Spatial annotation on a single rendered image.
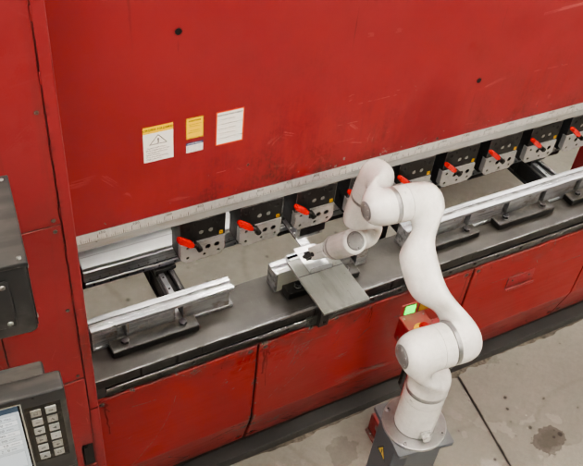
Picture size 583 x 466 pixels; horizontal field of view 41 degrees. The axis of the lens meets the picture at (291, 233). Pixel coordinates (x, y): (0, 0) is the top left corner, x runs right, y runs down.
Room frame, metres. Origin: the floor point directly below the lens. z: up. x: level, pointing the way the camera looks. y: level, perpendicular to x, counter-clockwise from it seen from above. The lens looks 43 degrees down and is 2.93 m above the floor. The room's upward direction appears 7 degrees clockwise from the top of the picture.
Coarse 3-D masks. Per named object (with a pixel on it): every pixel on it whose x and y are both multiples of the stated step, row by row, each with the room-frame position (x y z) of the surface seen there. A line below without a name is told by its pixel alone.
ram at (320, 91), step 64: (64, 0) 1.55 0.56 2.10; (128, 0) 1.63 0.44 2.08; (192, 0) 1.71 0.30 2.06; (256, 0) 1.81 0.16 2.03; (320, 0) 1.91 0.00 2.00; (384, 0) 2.02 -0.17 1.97; (448, 0) 2.14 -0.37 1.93; (512, 0) 2.28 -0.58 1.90; (576, 0) 2.44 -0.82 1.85; (64, 64) 1.54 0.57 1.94; (128, 64) 1.62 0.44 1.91; (192, 64) 1.71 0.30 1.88; (256, 64) 1.81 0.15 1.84; (320, 64) 1.92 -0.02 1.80; (384, 64) 2.04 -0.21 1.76; (448, 64) 2.18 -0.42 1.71; (512, 64) 2.33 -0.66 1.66; (576, 64) 2.50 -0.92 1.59; (64, 128) 1.53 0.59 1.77; (128, 128) 1.62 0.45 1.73; (256, 128) 1.82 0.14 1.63; (320, 128) 1.94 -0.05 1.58; (384, 128) 2.07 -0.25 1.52; (448, 128) 2.22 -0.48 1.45; (128, 192) 1.61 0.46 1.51; (192, 192) 1.71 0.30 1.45
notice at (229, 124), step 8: (224, 112) 1.76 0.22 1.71; (232, 112) 1.78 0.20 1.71; (240, 112) 1.79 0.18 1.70; (216, 120) 1.75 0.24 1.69; (224, 120) 1.76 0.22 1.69; (232, 120) 1.78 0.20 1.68; (240, 120) 1.79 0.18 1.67; (216, 128) 1.75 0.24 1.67; (224, 128) 1.76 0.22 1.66; (232, 128) 1.78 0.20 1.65; (240, 128) 1.79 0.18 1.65; (216, 136) 1.75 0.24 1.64; (224, 136) 1.76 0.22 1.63; (232, 136) 1.78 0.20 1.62; (240, 136) 1.79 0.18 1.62; (216, 144) 1.75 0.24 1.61
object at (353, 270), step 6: (348, 264) 2.05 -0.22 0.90; (354, 270) 2.03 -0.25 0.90; (354, 276) 2.02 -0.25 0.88; (282, 288) 1.90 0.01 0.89; (288, 288) 1.90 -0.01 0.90; (294, 288) 1.90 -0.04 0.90; (300, 288) 1.90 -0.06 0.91; (288, 294) 1.87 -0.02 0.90; (294, 294) 1.88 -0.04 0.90; (300, 294) 1.89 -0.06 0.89
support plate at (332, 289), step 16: (304, 272) 1.89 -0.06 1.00; (320, 272) 1.90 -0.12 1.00; (336, 272) 1.91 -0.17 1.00; (304, 288) 1.82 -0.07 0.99; (320, 288) 1.83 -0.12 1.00; (336, 288) 1.83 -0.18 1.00; (352, 288) 1.84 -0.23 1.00; (320, 304) 1.75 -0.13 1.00; (336, 304) 1.76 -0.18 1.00; (352, 304) 1.77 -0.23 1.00
